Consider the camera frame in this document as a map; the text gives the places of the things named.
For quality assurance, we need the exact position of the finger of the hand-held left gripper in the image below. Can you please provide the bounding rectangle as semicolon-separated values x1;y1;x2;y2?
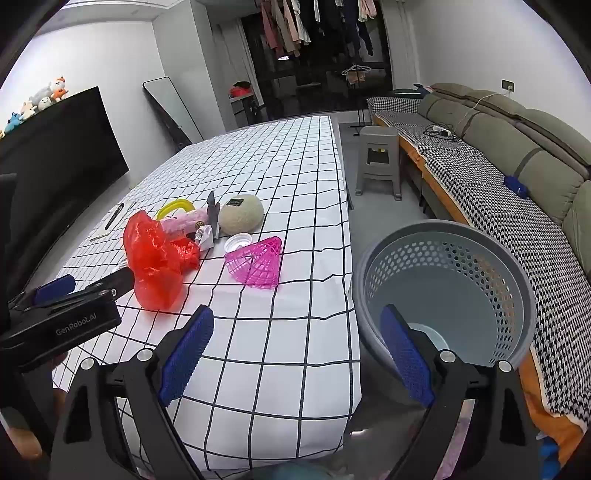
28;267;138;324
8;274;77;319

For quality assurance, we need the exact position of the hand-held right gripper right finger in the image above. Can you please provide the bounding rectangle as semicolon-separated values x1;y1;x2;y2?
379;305;548;480

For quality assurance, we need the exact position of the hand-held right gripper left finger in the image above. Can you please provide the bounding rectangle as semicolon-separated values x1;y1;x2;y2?
48;304;215;480

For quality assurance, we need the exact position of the red plastic bag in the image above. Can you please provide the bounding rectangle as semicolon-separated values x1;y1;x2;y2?
122;210;201;311

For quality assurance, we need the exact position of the grey perforated plastic basket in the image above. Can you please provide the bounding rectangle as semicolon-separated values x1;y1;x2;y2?
352;220;539;384

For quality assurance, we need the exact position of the pink snack packet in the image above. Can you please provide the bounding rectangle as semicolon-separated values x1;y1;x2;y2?
159;208;211;241

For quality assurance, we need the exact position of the yellow plastic ring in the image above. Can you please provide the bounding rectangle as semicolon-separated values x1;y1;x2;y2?
156;198;195;221

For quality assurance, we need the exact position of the dark toy figure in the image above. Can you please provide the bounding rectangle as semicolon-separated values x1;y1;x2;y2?
206;191;222;240

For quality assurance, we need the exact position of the pink plastic mesh cone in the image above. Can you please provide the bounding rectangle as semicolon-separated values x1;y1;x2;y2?
224;236;282;290

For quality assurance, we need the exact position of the clear plastic lid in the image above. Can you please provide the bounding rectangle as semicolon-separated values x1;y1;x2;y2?
224;233;253;254

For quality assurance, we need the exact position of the beige plush ball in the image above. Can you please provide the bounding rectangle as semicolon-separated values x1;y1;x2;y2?
218;194;265;236

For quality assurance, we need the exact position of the person's left hand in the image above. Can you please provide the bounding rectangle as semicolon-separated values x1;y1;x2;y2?
0;355;70;480

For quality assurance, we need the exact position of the black television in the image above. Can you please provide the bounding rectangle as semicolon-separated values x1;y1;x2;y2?
0;85;130;301

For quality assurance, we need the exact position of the standing mirror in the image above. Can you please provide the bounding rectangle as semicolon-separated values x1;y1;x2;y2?
142;78;204;146

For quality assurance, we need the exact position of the white checked tablecloth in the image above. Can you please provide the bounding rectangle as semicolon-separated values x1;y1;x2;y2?
53;115;362;478

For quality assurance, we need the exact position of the houndstooth sofa cover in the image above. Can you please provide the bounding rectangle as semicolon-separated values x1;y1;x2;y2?
367;96;591;423

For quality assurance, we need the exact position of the blue pouch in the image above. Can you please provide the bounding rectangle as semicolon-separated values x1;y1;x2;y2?
504;174;529;199

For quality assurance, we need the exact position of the grey plastic stool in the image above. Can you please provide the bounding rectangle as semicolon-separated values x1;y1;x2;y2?
355;127;403;200

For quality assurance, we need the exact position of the green sofa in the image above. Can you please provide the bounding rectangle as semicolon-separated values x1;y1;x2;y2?
367;82;591;467

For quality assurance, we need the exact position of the dark teal cloth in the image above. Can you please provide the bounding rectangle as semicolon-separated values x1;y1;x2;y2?
392;84;432;100

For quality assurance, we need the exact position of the clothes hanger with garment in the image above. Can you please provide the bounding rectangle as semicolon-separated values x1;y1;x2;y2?
342;65;372;85

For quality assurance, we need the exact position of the row of hanging clothes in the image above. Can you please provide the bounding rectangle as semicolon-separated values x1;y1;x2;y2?
256;0;382;58

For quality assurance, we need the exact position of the white cable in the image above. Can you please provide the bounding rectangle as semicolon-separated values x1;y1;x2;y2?
457;91;505;134

